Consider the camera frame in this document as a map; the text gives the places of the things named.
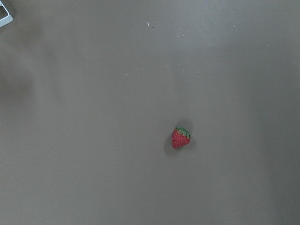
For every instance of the red strawberry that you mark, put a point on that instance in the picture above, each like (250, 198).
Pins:
(180, 137)

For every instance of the white wire cup rack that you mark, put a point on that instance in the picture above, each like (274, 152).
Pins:
(5, 16)

